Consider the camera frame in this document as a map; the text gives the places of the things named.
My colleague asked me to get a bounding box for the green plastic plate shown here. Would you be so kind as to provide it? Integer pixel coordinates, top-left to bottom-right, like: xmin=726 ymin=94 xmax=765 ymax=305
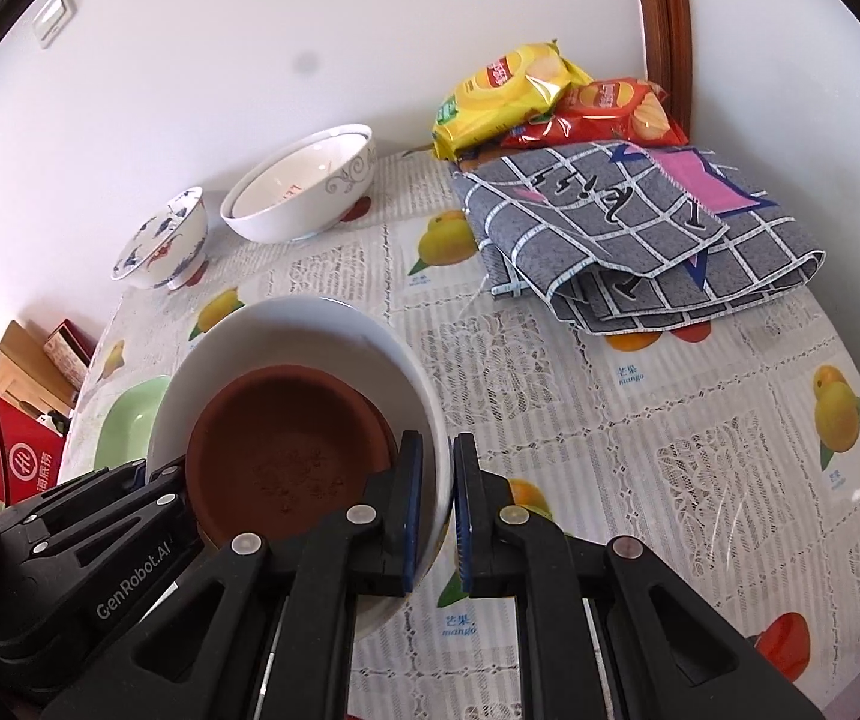
xmin=94 ymin=376 xmax=169 ymax=470

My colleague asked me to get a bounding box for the brown clay bowl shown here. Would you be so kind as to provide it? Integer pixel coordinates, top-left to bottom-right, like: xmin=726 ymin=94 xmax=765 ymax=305
xmin=185 ymin=364 xmax=397 ymax=548

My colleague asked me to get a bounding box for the plain white ceramic bowl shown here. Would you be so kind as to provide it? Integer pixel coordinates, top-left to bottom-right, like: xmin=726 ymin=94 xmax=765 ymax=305
xmin=145 ymin=294 xmax=454 ymax=644

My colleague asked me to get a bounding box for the red paper bag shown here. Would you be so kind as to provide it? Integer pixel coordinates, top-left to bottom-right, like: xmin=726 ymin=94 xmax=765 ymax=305
xmin=0 ymin=400 xmax=65 ymax=505

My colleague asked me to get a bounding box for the brown patterned book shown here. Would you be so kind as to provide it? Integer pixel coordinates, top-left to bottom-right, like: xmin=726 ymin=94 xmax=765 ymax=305
xmin=43 ymin=319 xmax=96 ymax=390

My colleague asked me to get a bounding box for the wooden cutting board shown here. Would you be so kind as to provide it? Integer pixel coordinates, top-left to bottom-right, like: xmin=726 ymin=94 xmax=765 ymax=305
xmin=0 ymin=320 xmax=78 ymax=416

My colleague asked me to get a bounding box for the fruit print plastic tablecloth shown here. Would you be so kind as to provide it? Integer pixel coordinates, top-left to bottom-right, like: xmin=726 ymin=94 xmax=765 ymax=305
xmin=62 ymin=153 xmax=860 ymax=706

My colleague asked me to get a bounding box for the blue crane pattern bowl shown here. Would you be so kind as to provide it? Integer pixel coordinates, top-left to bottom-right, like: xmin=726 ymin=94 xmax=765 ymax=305
xmin=112 ymin=187 xmax=208 ymax=291

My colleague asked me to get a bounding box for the large white ceramic bowl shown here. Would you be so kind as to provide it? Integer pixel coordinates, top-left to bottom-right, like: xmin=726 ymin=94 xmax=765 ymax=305
xmin=220 ymin=124 xmax=376 ymax=244

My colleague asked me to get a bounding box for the white lemon print bowl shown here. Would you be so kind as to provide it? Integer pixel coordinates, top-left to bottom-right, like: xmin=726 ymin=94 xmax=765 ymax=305
xmin=231 ymin=133 xmax=366 ymax=218

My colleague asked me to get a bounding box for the grey checked folded cloth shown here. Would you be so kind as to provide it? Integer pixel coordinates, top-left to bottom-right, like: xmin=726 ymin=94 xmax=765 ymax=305
xmin=453 ymin=142 xmax=825 ymax=335

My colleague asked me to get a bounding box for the yellow chips bag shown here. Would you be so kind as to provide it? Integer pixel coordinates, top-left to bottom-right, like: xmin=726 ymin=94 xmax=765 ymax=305
xmin=432 ymin=41 xmax=592 ymax=161

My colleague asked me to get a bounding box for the red chips bag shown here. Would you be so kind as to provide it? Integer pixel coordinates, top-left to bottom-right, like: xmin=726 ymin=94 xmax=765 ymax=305
xmin=500 ymin=76 xmax=688 ymax=149

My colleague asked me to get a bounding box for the white wall switch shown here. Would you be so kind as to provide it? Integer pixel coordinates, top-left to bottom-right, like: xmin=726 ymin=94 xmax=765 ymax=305
xmin=31 ymin=0 xmax=77 ymax=49

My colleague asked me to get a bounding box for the brown wooden door frame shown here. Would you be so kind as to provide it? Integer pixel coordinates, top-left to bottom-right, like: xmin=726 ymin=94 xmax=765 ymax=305
xmin=640 ymin=0 xmax=693 ymax=132

